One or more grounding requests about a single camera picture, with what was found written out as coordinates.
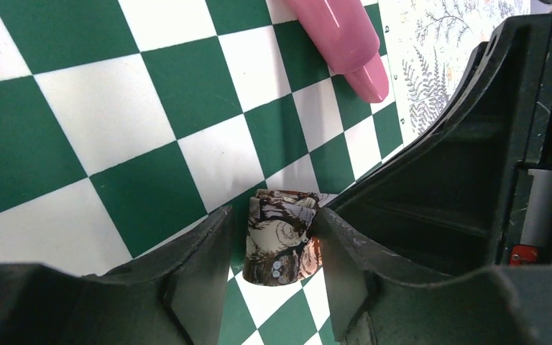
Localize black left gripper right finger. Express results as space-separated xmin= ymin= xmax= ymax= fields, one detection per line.
xmin=313 ymin=208 xmax=552 ymax=344

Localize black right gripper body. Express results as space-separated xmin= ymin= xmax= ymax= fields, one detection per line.
xmin=490 ymin=12 xmax=552 ymax=265

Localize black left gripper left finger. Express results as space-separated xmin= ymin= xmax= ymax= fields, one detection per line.
xmin=0 ymin=206 xmax=234 ymax=344

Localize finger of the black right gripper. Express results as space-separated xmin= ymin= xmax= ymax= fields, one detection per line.
xmin=328 ymin=42 xmax=510 ymax=275

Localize brown floral patterned tie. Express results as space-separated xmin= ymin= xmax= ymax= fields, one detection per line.
xmin=243 ymin=189 xmax=333 ymax=287

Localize green white chessboard mat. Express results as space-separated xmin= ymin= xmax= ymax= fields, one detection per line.
xmin=0 ymin=0 xmax=405 ymax=345

